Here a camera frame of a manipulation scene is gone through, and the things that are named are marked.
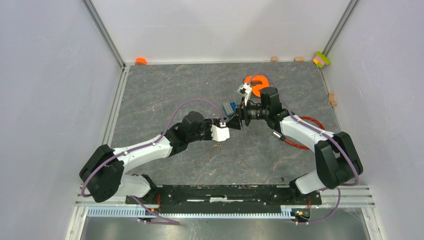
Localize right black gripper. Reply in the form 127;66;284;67
225;96;269;131

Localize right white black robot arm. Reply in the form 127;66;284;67
226;83;363;204

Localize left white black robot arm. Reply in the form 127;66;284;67
79;111;230;204

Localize grey blue brick stack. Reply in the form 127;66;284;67
222;101;237;118

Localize orange track on grey plate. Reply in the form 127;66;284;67
244;75;270;98

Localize orange round cap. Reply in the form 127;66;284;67
134;57;147;65

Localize curved wooden piece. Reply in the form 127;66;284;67
328;92;338;108

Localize green pink yellow brick stack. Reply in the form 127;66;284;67
312;51;331;69

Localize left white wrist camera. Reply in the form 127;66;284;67
211;122;230;142

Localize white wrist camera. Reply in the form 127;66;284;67
211;122;230;142
237;83;253;106

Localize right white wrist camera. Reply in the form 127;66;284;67
237;83;253;106

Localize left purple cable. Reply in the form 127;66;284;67
80;98;227;225

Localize purple cable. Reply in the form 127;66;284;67
80;98;227;225
246;72;361;225

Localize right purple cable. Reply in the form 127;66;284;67
246;72;361;225

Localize red cable loop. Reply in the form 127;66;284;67
272;115;327;151

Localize light blue toothed cable duct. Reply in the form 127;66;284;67
87;206;295;220

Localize aluminium frame rails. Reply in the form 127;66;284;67
65;0;128;240

